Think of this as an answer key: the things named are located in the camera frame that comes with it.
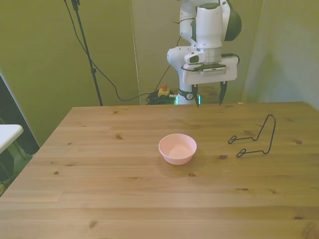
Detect black hanging cable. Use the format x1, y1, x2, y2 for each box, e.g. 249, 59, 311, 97
63, 0, 151, 102

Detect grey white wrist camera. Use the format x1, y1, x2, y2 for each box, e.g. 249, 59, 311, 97
184, 51, 207, 65

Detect yellow emergency stop button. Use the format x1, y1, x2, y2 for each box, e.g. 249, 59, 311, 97
158, 84, 171, 98

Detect pink plastic bowl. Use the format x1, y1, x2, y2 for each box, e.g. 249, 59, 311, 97
158, 133, 198, 165

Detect black tripod stand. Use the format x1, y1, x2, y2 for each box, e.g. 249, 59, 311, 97
70, 0, 104, 107

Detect white side table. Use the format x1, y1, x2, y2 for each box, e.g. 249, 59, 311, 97
0, 124, 24, 155

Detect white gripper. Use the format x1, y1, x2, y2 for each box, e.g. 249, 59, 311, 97
183, 56, 238, 109

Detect coiled black green cables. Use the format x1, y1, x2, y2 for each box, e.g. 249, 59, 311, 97
145, 91, 178, 106

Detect black wire dish rack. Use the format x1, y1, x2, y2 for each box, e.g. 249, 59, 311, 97
227, 114, 277, 158

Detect dark panel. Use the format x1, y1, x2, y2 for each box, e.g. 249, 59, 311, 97
0, 71, 40, 160

